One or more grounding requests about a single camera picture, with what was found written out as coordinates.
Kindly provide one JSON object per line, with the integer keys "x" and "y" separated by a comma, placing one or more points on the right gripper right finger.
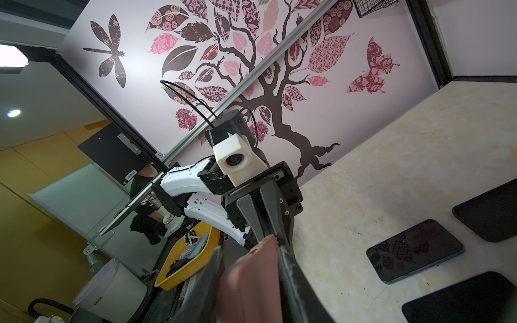
{"x": 299, "y": 302}

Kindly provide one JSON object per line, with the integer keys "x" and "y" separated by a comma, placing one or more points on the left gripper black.
{"x": 265, "y": 205}

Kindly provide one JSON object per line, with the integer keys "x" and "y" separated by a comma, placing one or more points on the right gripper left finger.
{"x": 200, "y": 305}

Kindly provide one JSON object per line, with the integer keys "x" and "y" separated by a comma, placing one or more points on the black phone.
{"x": 413, "y": 250}
{"x": 250, "y": 290}

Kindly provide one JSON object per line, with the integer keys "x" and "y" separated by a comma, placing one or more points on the black smartphone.
{"x": 488, "y": 297}

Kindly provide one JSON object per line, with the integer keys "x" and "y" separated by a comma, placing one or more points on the black phone case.
{"x": 491, "y": 215}

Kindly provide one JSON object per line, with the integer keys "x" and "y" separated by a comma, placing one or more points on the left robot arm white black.
{"x": 196, "y": 191}

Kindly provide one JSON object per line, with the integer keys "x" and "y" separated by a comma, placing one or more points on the yellow plastic bin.
{"x": 188, "y": 256}

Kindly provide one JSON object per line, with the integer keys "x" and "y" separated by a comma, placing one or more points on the white bucket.
{"x": 114, "y": 293}

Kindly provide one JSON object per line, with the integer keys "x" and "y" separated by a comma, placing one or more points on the person in black clothes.
{"x": 148, "y": 220}

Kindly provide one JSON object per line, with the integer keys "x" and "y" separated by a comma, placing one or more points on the computer monitor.
{"x": 115, "y": 153}

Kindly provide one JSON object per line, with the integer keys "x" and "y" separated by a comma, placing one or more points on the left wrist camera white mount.
{"x": 235, "y": 152}

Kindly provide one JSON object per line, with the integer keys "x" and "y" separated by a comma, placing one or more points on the aluminium rail left wall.
{"x": 253, "y": 75}

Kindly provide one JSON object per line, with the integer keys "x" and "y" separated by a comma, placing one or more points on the black wire basket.
{"x": 365, "y": 7}

